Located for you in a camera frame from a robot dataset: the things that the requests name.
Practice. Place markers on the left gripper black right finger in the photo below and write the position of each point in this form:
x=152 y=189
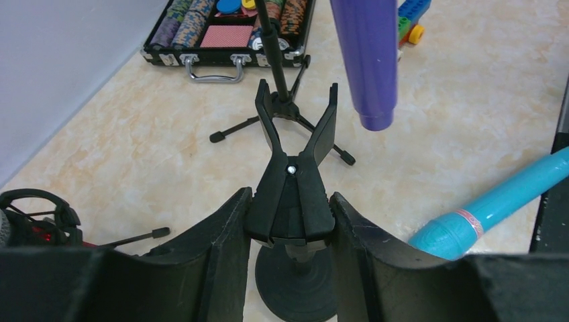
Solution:
x=379 y=277

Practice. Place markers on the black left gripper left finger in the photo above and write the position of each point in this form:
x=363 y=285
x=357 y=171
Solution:
x=200 y=275

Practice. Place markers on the black round base stand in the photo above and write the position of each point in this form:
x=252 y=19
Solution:
x=291 y=218

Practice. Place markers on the shock mount tripod stand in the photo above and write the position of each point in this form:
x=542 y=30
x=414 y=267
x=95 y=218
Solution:
x=60 y=205

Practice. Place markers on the red glitter microphone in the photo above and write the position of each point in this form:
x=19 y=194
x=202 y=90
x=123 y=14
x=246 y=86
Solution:
x=61 y=230

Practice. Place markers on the purple toy microphone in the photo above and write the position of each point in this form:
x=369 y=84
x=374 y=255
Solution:
x=367 y=33

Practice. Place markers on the black tripod mic stand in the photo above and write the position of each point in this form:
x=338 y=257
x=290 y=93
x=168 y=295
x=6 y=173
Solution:
x=283 y=105

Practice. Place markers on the cyan toy microphone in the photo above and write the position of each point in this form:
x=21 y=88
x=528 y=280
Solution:
x=451 y=235

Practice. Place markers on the black poker chip case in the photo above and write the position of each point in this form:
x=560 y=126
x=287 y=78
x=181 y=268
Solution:
x=292 y=47

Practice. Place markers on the red white chip stack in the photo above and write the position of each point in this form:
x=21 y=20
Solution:
x=266 y=22

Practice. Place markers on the red playing card deck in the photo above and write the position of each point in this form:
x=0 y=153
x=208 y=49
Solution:
x=226 y=36

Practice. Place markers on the purple chip stack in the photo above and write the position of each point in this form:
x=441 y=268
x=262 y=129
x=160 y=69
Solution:
x=169 y=25

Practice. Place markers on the blue tan chip stack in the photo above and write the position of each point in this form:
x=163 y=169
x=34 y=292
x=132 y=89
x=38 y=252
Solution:
x=193 y=23

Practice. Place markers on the yellow toy wheel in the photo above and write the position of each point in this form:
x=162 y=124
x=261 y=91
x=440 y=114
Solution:
x=416 y=34

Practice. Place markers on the green toy brick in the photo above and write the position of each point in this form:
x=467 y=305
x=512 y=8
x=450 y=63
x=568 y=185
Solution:
x=404 y=25

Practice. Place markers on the blue round dealer chip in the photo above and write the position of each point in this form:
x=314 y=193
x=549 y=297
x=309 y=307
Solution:
x=228 y=6

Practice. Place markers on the blue toy brick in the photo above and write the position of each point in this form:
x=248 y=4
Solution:
x=413 y=10

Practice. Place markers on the yellow round dealer chip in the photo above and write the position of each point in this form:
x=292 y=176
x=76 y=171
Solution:
x=248 y=4

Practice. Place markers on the orange black chip stack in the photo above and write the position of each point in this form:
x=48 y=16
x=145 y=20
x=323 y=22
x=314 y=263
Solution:
x=292 y=17

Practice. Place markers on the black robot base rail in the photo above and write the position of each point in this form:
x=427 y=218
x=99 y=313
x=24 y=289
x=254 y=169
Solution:
x=550 y=234

